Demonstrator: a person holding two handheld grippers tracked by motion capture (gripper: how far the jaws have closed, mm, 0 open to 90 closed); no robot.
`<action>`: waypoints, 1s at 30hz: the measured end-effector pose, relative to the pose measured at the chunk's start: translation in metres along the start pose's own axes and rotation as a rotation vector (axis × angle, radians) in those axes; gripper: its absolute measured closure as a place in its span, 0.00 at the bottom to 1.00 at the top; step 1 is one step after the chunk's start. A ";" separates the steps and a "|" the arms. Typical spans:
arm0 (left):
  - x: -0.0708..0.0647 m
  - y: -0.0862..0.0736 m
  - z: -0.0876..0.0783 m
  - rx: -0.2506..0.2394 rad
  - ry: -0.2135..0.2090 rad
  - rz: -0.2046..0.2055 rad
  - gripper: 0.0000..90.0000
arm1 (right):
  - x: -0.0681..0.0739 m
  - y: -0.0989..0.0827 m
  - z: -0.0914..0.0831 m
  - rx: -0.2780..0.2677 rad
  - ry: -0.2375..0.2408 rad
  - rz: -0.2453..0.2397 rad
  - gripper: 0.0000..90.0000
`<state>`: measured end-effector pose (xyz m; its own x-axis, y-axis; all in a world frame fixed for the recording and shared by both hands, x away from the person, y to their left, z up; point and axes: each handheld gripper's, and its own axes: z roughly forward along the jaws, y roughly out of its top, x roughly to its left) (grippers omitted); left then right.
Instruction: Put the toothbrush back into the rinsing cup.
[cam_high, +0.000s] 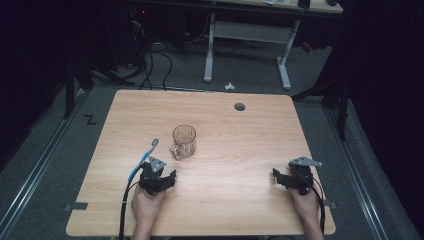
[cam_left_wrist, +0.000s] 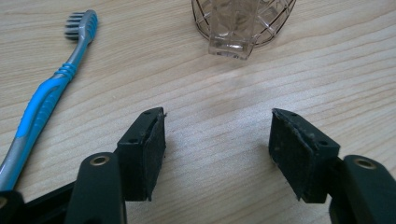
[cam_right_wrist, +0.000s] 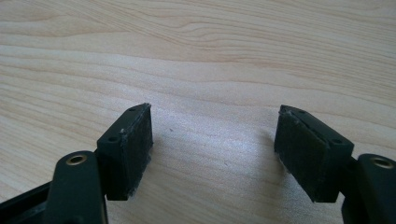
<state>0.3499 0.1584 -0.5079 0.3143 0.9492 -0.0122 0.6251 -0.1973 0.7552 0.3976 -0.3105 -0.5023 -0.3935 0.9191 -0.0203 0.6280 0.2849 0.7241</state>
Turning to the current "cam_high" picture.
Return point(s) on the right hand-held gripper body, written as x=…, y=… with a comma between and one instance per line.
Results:
x=301, y=176

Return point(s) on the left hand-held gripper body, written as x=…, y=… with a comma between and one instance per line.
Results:
x=154, y=178

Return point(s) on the blue toothbrush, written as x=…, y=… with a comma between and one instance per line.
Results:
x=146, y=155

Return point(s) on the clear glass mug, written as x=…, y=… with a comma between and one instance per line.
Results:
x=185, y=144

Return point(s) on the person's left hand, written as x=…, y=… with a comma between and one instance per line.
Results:
x=146, y=205

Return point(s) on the person's right hand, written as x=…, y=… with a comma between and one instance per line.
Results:
x=306, y=205

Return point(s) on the grey tape strip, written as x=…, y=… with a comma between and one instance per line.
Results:
x=330, y=204
x=76, y=206

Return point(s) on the black metal stand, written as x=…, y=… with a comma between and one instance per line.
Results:
x=342, y=110
x=69, y=90

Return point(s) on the small white floor object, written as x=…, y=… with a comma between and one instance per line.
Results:
x=229, y=86

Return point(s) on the small red object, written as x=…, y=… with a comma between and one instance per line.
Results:
x=307, y=47

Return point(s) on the dark computer tower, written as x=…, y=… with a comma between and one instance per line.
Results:
x=138, y=30

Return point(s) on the white-legged wooden desk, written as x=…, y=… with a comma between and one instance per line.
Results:
x=248, y=31

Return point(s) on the metal floor rail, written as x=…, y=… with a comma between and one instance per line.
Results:
x=356, y=173
x=36, y=170

